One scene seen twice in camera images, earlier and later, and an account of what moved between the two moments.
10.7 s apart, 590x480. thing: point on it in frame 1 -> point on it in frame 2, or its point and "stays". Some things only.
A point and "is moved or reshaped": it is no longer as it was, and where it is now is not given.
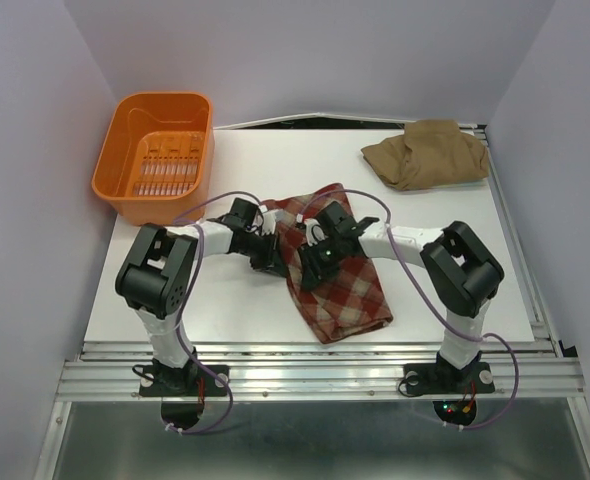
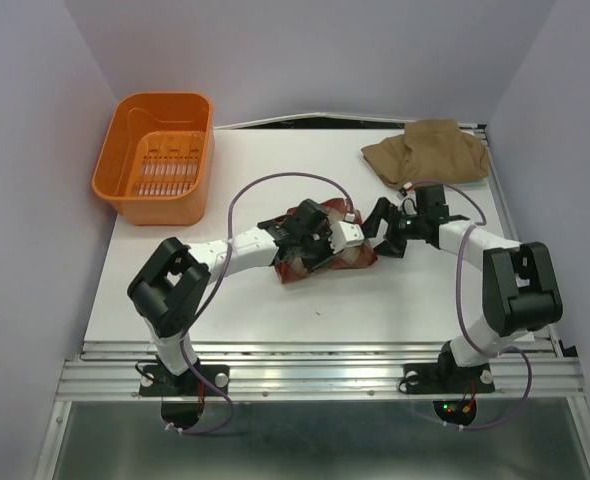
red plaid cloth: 344,303 is moved or reshaped
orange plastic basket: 155,163 stays
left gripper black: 271,260 -> 323,233
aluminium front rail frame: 309,369 stays
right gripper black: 312,271 -> 380,210
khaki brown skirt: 430,153 stays
